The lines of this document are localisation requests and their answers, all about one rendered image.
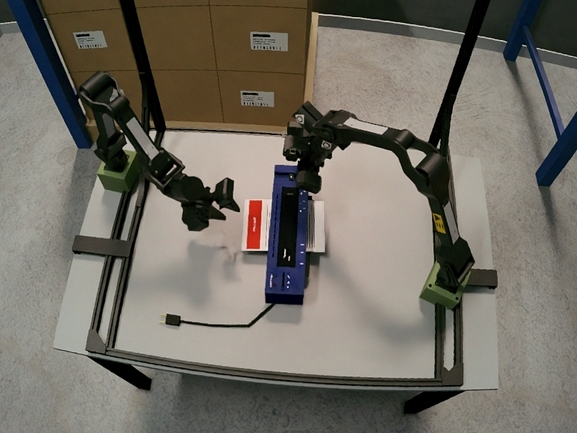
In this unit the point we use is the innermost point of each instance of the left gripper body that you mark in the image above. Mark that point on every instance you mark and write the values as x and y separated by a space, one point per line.
308 180

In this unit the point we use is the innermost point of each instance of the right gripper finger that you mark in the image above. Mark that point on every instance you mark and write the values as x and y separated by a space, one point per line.
232 206
216 214

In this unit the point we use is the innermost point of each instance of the blue laminator with black power cord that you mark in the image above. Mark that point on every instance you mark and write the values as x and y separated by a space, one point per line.
287 256

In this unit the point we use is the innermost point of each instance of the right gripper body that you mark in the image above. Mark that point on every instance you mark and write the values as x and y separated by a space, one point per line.
222 195

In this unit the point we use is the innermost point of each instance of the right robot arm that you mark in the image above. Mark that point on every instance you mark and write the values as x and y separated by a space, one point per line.
154 160

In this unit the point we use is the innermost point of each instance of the white laminating pouch with printed sheet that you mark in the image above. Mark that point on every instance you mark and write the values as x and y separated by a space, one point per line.
257 214

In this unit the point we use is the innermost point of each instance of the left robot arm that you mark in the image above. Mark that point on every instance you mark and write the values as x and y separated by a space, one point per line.
431 174

